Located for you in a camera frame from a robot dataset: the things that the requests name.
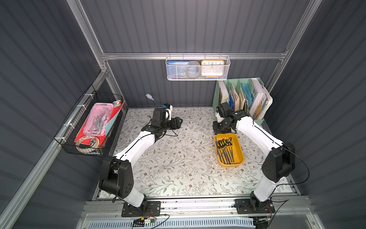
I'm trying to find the yellow storage tray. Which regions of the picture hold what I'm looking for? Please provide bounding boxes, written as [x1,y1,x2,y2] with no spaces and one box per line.
[214,133,245,168]

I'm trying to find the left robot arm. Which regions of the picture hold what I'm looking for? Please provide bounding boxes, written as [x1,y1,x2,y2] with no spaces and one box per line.
[99,104,183,209]

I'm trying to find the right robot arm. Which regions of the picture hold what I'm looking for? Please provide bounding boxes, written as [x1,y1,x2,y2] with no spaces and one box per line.
[213,102,295,211]

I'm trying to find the file tools in tray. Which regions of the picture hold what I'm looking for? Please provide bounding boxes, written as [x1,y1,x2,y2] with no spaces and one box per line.
[216,137,234,165]

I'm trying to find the green file organizer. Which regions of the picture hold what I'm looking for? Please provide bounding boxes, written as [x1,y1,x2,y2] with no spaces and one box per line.
[213,78,273,125]

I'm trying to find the blue box in basket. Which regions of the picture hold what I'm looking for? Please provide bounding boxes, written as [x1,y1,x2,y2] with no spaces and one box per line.
[166,60,190,79]

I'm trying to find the pink plastic tool case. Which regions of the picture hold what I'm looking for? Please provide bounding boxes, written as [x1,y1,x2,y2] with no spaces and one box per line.
[83,103,113,136]

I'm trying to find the white book in organizer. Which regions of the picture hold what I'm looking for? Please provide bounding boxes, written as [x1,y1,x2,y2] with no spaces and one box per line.
[250,78,267,119]

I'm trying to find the grey tape roll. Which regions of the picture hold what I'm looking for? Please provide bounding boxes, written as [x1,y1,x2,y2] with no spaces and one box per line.
[186,61,201,79]

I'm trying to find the yellow white clock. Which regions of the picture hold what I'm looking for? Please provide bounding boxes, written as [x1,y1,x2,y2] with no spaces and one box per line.
[201,60,225,77]

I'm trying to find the red folder in basket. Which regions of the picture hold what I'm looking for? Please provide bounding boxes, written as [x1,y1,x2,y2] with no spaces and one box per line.
[74,100,124,148]

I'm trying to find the white wire hanging basket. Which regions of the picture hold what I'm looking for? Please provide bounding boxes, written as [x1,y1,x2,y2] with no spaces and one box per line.
[165,55,231,81]

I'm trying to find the black wire side basket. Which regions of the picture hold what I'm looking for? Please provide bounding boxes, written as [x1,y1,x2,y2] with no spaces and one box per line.
[54,87,125,157]

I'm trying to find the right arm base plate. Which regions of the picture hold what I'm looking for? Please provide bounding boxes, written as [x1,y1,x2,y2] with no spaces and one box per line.
[234,198,275,214]

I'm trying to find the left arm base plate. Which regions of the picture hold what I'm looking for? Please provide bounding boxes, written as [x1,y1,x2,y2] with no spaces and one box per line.
[121,201,161,218]

